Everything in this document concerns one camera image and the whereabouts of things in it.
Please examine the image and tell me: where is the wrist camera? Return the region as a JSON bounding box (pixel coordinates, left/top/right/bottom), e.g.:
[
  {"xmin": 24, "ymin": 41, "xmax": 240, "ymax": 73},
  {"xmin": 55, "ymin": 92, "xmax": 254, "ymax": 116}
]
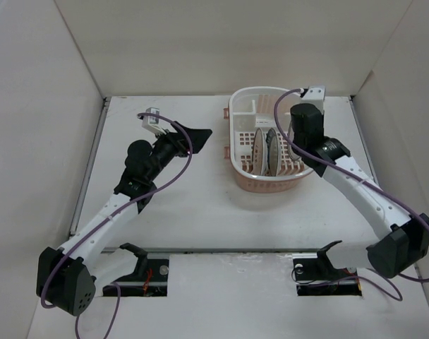
[
  {"xmin": 300, "ymin": 85, "xmax": 325, "ymax": 114},
  {"xmin": 140, "ymin": 107, "xmax": 167, "ymax": 136}
]

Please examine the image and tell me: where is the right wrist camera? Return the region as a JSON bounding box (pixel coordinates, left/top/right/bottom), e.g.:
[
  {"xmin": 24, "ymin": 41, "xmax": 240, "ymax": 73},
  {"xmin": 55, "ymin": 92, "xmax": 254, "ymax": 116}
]
[{"xmin": 300, "ymin": 85, "xmax": 325, "ymax": 114}]

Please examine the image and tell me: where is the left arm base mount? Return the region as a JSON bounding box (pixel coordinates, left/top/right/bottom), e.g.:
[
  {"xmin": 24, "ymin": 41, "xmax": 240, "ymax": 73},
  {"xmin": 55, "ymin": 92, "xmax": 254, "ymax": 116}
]
[{"xmin": 116, "ymin": 243, "xmax": 169, "ymax": 297}]

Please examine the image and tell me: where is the white plastic dish rack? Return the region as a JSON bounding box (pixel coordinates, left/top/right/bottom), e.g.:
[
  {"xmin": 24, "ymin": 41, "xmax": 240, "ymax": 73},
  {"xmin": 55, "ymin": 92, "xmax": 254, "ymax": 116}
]
[{"xmin": 224, "ymin": 86, "xmax": 313, "ymax": 182}]

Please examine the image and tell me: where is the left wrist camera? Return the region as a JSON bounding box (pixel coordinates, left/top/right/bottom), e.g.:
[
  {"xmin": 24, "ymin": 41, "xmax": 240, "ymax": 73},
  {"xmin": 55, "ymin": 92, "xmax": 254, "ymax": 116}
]
[{"xmin": 140, "ymin": 107, "xmax": 167, "ymax": 136}]

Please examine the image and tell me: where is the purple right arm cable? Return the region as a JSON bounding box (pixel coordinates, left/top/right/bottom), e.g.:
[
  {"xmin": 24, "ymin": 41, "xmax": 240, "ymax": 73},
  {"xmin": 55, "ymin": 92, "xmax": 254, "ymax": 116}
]
[{"xmin": 273, "ymin": 88, "xmax": 429, "ymax": 302}]

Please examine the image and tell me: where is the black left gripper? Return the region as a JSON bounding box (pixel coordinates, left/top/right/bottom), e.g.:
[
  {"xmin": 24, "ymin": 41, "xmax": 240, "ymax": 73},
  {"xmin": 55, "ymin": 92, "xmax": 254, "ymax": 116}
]
[{"xmin": 146, "ymin": 122, "xmax": 211, "ymax": 182}]

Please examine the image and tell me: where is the plate with green rim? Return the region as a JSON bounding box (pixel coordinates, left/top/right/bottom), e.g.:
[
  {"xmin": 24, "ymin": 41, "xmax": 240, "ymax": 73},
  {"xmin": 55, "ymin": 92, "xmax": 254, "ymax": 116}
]
[{"xmin": 266, "ymin": 128, "xmax": 281, "ymax": 177}]

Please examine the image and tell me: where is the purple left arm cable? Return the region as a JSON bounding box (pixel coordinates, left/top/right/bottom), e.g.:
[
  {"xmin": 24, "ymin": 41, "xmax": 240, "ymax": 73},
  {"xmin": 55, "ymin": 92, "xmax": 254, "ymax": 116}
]
[{"xmin": 40, "ymin": 112, "xmax": 193, "ymax": 339}]

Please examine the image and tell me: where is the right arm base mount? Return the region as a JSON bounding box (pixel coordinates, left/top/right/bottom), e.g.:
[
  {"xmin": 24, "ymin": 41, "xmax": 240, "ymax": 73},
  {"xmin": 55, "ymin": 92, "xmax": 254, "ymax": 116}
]
[{"xmin": 291, "ymin": 240, "xmax": 362, "ymax": 297}]

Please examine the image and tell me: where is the plate with orange sunburst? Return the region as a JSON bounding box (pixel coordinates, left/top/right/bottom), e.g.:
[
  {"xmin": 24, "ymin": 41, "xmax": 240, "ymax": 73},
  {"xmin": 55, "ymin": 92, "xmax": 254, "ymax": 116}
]
[{"xmin": 251, "ymin": 128, "xmax": 267, "ymax": 176}]

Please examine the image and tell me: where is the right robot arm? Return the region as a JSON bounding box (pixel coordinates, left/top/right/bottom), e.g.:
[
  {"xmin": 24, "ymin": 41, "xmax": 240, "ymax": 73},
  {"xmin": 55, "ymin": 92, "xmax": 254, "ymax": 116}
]
[{"xmin": 290, "ymin": 103, "xmax": 429, "ymax": 278}]

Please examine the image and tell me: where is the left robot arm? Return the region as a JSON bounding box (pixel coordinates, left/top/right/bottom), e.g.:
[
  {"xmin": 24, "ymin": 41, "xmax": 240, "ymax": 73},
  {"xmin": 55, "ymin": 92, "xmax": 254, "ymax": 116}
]
[{"xmin": 36, "ymin": 121, "xmax": 212, "ymax": 316}]

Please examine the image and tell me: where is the plate with red characters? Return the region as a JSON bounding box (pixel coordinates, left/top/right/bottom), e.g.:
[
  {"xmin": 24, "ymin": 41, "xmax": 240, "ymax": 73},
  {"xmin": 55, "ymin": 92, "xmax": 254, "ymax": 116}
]
[{"xmin": 286, "ymin": 118, "xmax": 304, "ymax": 164}]

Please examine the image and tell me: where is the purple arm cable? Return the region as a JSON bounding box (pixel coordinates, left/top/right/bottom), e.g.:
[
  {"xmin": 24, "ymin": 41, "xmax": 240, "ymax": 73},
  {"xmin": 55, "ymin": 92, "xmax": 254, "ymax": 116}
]
[
  {"xmin": 40, "ymin": 112, "xmax": 193, "ymax": 339},
  {"xmin": 273, "ymin": 88, "xmax": 429, "ymax": 302}
]

